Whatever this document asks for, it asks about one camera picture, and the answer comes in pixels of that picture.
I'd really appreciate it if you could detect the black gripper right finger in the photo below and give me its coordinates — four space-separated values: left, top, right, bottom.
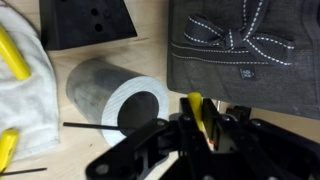
201 98 320 180

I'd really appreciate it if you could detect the grey fabric tote bag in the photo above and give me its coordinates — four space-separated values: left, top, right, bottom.
166 0 320 121

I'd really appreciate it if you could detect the white printed cloth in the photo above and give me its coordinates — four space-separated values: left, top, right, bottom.
0 0 61 161

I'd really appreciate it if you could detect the grey cylindrical roll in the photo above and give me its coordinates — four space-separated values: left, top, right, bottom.
65 58 170 148

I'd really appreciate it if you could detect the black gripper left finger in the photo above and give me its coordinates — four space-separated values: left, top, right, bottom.
85 97 201 180

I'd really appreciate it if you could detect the black wedge tool holder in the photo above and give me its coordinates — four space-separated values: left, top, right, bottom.
38 0 138 52

